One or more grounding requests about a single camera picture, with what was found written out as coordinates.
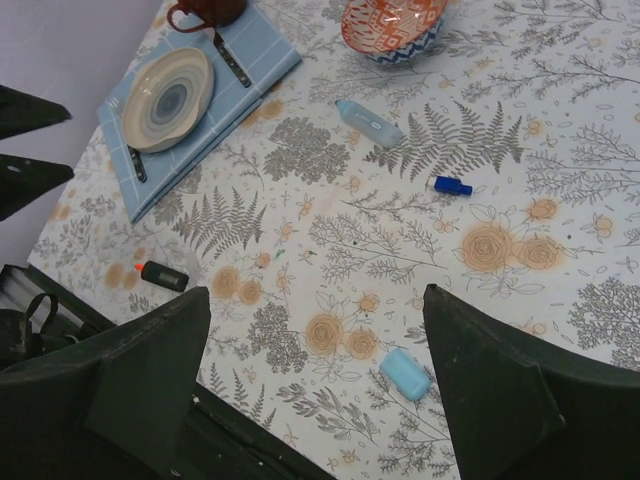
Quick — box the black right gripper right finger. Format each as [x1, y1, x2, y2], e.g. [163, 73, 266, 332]
[423, 284, 639, 479]

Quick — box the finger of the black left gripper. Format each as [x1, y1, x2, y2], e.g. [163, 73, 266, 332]
[0, 154, 74, 221]
[0, 86, 71, 140]

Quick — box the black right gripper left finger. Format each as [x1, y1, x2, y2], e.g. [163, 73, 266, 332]
[1, 287, 211, 479]

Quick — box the black orange marker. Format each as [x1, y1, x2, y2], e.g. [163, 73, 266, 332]
[135, 261, 189, 292]

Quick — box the light blue pen cap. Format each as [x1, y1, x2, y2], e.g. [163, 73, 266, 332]
[380, 348, 432, 402]

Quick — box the light blue marker pen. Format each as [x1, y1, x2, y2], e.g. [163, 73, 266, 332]
[335, 100, 404, 149]

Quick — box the silver fork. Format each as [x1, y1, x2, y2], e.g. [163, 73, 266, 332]
[127, 146, 147, 183]

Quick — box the beige blue ringed plate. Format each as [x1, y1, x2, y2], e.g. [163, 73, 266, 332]
[121, 47, 215, 154]

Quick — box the red brown ceramic mug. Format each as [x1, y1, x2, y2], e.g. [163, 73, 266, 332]
[166, 0, 247, 33]

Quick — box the small dark blue cap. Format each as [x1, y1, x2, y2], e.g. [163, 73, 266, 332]
[433, 176, 473, 197]

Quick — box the blue checked cloth napkin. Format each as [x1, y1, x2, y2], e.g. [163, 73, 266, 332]
[97, 5, 301, 223]

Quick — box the floral tablecloth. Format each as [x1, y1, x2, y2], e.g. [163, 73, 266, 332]
[29, 1, 639, 479]

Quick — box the orange patterned bowl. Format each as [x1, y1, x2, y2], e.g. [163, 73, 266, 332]
[341, 0, 448, 65]

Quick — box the black handled knife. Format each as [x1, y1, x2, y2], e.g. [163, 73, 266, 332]
[213, 29, 252, 88]

